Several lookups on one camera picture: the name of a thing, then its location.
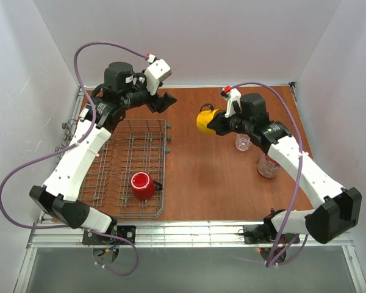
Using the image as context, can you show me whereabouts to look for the yellow mug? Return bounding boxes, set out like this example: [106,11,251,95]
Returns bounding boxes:
[196,103,222,134]

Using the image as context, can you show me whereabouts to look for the clear glass cup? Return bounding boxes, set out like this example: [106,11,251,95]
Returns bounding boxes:
[235,134,252,151]

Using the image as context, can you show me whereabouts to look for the pink ghost pattern mug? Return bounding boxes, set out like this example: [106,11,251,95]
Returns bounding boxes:
[257,153,281,179]

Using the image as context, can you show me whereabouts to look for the bright red mug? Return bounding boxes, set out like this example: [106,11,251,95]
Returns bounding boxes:
[130,172,163,200]

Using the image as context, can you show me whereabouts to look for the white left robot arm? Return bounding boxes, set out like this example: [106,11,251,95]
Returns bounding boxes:
[29,59,176,233]

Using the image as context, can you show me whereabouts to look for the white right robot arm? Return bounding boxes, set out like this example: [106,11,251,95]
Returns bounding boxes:
[205,89,362,244]

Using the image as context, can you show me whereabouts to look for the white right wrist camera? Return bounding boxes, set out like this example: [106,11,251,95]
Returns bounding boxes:
[220,86,241,118]

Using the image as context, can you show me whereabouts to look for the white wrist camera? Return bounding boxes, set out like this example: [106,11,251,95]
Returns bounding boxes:
[220,86,241,118]
[144,54,171,96]

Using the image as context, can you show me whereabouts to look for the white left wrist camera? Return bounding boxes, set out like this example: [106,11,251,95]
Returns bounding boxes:
[144,54,171,96]

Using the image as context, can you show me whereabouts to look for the grey wire dish rack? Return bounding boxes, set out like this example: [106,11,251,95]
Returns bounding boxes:
[54,118,173,219]

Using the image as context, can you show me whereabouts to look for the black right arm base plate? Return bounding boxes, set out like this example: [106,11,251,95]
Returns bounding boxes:
[237,224,300,245]

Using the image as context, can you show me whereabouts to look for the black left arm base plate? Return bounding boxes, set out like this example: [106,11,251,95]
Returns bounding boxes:
[82,225,137,246]

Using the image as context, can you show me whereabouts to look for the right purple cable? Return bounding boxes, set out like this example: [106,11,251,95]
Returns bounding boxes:
[231,81,309,269]

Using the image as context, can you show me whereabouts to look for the purple cable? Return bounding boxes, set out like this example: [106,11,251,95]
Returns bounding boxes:
[231,81,309,269]
[0,42,152,275]

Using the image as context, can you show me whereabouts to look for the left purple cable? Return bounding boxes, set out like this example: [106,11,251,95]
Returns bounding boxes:
[0,42,152,275]

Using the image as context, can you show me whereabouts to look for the aluminium frame rail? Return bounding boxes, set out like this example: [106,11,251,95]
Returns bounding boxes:
[26,220,354,248]

